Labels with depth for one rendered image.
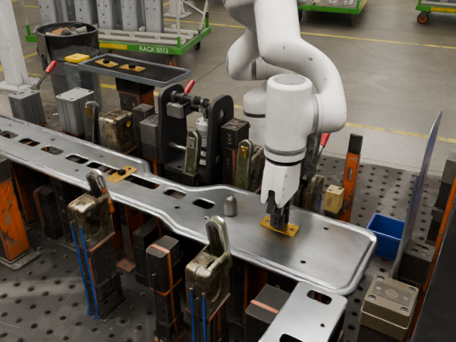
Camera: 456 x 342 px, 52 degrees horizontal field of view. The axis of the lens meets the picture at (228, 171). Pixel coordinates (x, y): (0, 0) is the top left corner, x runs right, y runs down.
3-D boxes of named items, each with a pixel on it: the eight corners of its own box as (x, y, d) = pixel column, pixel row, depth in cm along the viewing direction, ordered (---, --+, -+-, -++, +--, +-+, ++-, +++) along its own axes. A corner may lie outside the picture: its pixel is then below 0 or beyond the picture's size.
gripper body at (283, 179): (278, 137, 100) (275, 182, 106) (256, 157, 93) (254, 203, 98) (311, 146, 97) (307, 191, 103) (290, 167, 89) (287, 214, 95)
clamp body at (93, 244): (78, 313, 123) (53, 205, 105) (110, 285, 132) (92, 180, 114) (104, 328, 119) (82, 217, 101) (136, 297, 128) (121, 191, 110)
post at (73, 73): (81, 171, 186) (62, 62, 164) (96, 163, 192) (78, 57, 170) (96, 176, 183) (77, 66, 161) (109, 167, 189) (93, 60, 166)
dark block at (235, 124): (221, 248, 145) (220, 125, 124) (233, 237, 150) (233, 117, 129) (235, 254, 143) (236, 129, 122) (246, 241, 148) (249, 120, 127)
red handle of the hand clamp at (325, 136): (295, 176, 112) (319, 123, 117) (296, 180, 114) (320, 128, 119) (312, 181, 110) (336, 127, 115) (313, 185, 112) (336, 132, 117)
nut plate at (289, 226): (258, 224, 105) (258, 220, 104) (266, 216, 108) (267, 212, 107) (293, 237, 101) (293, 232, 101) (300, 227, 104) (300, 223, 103)
